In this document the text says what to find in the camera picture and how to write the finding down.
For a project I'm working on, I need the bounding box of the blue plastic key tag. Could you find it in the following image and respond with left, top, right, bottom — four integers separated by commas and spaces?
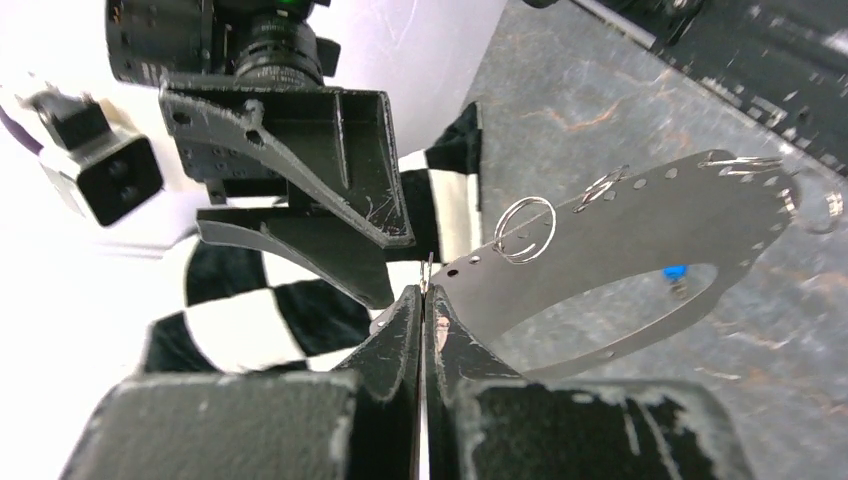
662, 265, 689, 284

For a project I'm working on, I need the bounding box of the black white checkered pillow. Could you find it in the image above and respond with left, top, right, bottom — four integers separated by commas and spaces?
140, 103, 483, 373

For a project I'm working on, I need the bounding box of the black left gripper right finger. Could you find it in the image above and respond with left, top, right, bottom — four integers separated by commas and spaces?
425, 286, 754, 479

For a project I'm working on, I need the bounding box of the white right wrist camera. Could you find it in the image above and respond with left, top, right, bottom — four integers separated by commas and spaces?
27, 90, 164, 227

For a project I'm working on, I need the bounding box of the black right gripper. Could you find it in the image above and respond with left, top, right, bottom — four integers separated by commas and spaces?
159, 75, 414, 309

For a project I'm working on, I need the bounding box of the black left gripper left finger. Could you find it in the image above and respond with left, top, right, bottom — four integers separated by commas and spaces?
62, 286, 422, 479

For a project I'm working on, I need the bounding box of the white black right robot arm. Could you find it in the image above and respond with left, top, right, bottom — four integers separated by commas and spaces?
105, 1, 415, 309

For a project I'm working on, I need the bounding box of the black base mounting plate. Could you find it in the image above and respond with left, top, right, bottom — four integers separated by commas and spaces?
579, 0, 847, 176

